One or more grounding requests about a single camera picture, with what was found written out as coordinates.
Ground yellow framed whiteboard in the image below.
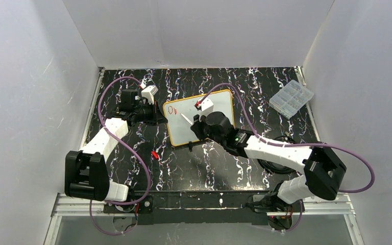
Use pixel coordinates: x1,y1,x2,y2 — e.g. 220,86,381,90
162,89,235,147

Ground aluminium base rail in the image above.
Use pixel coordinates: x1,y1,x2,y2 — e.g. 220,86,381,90
44,190,364,244

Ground red white marker pen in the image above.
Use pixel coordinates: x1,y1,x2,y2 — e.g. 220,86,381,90
181,113,193,125

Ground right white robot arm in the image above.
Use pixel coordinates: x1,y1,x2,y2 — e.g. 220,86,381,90
190,111,347,204

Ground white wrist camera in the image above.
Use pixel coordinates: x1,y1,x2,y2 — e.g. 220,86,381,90
195,98,214,115
140,83,158,105

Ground red marker cap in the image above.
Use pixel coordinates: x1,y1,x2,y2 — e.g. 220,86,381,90
151,151,159,160

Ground clear plastic compartment box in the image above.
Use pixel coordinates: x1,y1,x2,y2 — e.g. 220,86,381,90
268,80,314,119

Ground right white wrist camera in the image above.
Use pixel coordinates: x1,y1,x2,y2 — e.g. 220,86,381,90
195,98,214,115

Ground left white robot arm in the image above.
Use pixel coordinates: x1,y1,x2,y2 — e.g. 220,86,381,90
64,85,167,202

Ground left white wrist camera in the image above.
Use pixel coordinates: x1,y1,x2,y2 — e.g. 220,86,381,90
140,83,158,105

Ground coiled black cable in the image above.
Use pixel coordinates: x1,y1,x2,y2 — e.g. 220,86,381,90
257,135,298,175

